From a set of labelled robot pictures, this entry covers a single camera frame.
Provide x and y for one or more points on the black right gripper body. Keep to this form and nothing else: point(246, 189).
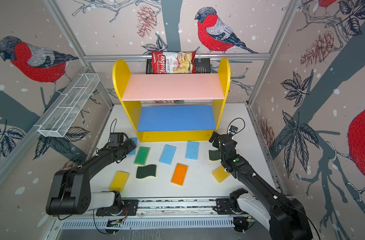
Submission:
point(216, 143)

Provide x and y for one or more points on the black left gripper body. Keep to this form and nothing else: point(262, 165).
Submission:
point(127, 147)

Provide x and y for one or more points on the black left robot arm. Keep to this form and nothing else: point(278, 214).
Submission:
point(70, 192)

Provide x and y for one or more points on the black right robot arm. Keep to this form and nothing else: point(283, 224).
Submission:
point(284, 218)

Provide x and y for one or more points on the yellow shelf unit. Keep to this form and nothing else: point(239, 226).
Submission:
point(120, 78)

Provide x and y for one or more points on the pink upper shelf board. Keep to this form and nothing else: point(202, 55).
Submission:
point(168, 87)

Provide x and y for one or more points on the dark green wavy sponge right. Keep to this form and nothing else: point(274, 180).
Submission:
point(214, 155)

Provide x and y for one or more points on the dark green wavy sponge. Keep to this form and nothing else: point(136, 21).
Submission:
point(146, 171)
point(214, 155)

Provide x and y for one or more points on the yellow sponge right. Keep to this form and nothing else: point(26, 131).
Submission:
point(220, 174)

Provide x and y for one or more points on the yellow sponge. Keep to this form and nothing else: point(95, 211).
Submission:
point(119, 181)
point(220, 174)

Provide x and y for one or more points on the yellow sponge left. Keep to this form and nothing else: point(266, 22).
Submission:
point(119, 181)

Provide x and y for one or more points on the dark green wavy sponge left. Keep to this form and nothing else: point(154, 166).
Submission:
point(146, 171)

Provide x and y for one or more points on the orange sponge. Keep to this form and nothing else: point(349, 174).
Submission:
point(179, 174)

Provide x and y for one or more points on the red cassava chips bag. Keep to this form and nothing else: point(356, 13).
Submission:
point(173, 62)

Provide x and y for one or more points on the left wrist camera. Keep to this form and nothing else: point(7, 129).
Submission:
point(116, 138)

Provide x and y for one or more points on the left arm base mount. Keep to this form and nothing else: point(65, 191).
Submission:
point(119, 207)

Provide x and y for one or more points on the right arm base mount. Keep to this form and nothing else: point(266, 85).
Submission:
point(229, 206)

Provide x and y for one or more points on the white mesh wall tray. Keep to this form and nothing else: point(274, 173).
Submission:
point(71, 103)

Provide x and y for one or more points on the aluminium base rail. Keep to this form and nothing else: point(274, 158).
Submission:
point(164, 213)

